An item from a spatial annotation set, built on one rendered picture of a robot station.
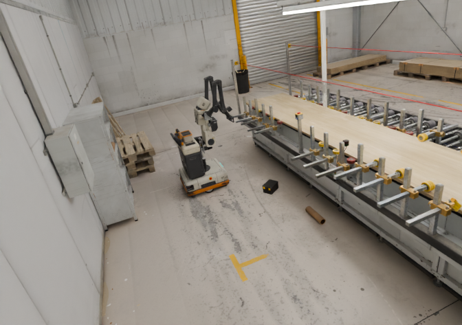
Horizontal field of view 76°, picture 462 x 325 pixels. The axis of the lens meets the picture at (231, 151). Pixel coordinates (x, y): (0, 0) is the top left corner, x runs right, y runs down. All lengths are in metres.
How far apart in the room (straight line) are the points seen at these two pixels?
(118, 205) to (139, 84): 6.46
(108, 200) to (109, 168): 0.46
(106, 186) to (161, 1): 7.19
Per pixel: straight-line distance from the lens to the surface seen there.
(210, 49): 10.60
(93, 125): 3.92
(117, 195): 4.27
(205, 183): 4.50
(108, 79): 10.22
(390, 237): 3.47
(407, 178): 2.65
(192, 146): 4.27
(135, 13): 10.22
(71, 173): 3.15
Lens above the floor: 2.39
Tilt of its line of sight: 24 degrees down
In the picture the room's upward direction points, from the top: 10 degrees counter-clockwise
